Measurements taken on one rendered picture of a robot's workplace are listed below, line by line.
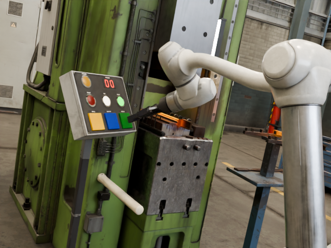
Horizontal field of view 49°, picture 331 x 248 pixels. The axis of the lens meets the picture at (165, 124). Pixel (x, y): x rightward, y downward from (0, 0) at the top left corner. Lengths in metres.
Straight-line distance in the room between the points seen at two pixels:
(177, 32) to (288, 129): 1.14
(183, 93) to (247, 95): 8.46
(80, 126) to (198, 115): 1.01
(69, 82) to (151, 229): 1.00
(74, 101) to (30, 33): 5.60
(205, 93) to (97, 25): 1.07
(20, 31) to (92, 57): 4.83
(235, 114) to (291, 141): 8.80
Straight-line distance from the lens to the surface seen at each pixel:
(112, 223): 2.24
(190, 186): 2.18
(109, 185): 1.95
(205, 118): 2.36
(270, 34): 10.20
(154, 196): 2.05
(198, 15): 2.07
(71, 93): 1.55
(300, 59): 0.95
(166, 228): 2.20
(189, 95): 1.46
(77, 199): 1.80
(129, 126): 1.71
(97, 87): 1.64
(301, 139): 0.98
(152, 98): 2.51
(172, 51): 1.40
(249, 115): 10.06
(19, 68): 7.10
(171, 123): 2.04
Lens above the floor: 1.27
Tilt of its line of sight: 8 degrees down
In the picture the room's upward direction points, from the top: 10 degrees clockwise
